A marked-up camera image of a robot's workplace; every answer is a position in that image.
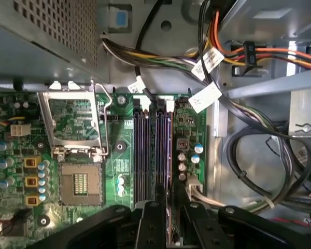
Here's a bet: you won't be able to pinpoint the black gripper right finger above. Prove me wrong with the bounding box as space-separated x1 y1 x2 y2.
174 183 311 249

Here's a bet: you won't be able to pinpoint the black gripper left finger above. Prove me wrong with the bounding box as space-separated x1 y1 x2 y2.
27 183 168 249

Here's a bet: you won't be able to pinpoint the RAM slot white clips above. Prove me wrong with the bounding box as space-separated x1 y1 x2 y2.
163 99 176 187
141 96 152 203

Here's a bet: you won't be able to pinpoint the RAM slot black clips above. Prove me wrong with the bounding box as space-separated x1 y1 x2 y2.
133 98 143 203
155 98 166 187

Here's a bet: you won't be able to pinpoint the black PC case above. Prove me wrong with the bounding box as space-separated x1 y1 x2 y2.
0 0 311 249

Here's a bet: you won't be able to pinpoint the green motherboard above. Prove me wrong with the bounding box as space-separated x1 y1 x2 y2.
0 89 209 249

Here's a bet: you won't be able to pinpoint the CPU socket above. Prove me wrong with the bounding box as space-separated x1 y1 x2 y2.
59 162 104 207

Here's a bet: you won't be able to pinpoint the metal socket cover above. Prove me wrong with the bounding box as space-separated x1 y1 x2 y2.
37 80 104 156

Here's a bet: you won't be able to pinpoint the small blue plastic tab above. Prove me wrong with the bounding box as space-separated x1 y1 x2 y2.
116 11 128 27

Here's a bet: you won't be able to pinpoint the grey power supply unit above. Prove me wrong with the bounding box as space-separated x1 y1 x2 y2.
0 0 112 85

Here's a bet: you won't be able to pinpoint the grey metal disk bay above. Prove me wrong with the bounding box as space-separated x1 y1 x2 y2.
217 0 311 146

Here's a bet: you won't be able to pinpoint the locking lever wire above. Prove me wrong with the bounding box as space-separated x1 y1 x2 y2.
89 79 114 158

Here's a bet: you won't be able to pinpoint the black cable bundle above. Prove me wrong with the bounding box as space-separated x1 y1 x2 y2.
198 0 311 211

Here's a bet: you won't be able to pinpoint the multicolour power wire bundle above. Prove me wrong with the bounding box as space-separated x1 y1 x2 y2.
101 33 311 216

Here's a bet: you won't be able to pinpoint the thin black cable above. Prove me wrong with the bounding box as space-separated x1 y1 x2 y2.
134 0 166 103

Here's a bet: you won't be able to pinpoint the orange red power wires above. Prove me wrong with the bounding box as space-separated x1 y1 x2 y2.
207 10 311 71

